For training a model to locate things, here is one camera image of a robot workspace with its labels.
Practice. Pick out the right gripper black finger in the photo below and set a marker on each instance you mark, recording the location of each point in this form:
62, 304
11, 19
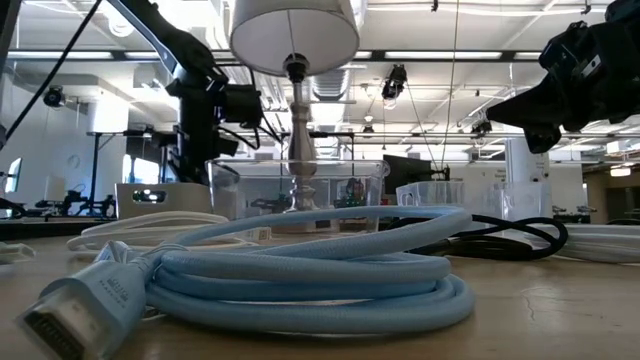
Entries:
542, 137
535, 107

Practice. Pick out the clear plastic bin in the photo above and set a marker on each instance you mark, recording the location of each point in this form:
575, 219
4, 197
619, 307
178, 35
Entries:
250, 185

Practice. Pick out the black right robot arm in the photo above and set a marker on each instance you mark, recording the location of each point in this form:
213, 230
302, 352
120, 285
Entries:
627, 7

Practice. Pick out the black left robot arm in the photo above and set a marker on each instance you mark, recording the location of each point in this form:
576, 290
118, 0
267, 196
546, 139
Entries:
192, 55

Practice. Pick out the background black robot arm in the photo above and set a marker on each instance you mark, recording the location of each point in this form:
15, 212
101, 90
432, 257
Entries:
70, 202

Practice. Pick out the black ceiling spotlight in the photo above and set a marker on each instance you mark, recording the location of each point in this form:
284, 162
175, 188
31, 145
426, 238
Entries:
482, 127
395, 80
54, 96

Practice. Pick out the small clear plastic container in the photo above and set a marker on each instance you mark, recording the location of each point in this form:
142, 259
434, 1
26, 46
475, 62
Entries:
520, 202
430, 195

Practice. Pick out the black computer monitor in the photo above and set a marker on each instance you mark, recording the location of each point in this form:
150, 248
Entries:
407, 172

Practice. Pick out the silver table lamp white shade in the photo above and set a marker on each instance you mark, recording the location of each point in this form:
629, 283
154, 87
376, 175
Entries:
295, 35

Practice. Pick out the black metal stand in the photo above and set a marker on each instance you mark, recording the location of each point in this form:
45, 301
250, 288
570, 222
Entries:
95, 170

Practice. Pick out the clear plastic piece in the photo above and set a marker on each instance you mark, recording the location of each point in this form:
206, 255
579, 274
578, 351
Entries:
15, 252

